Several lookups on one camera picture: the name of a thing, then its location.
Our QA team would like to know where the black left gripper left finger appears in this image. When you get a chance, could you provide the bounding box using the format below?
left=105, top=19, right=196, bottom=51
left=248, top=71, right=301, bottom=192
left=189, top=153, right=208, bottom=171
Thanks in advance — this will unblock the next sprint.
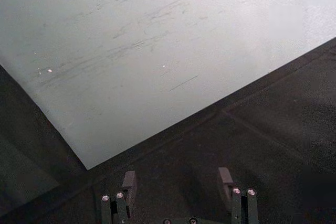
left=101, top=170, right=138, bottom=224

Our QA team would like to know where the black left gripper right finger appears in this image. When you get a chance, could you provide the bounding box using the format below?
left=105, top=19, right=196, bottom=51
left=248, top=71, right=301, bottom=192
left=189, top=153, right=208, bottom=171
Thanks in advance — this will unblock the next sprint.
left=217, top=167, right=259, bottom=224

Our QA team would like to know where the black table cloth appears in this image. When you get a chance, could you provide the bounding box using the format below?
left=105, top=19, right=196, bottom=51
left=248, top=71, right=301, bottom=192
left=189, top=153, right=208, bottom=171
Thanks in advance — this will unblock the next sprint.
left=0, top=36, right=336, bottom=224

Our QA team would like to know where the plain pale wall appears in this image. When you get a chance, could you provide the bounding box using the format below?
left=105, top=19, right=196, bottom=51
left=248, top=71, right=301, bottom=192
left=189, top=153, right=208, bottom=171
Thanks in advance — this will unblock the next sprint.
left=0, top=0, right=336, bottom=171

